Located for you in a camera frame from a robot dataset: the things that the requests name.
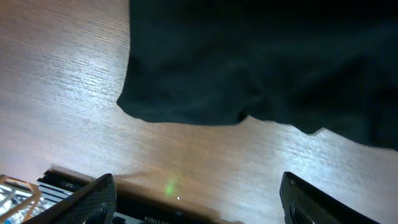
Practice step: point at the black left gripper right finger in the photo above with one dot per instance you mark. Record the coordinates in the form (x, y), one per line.
(303, 203)

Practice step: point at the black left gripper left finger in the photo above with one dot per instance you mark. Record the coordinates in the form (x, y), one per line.
(94, 203)

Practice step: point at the black t-shirt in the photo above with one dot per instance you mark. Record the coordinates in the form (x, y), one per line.
(311, 64)

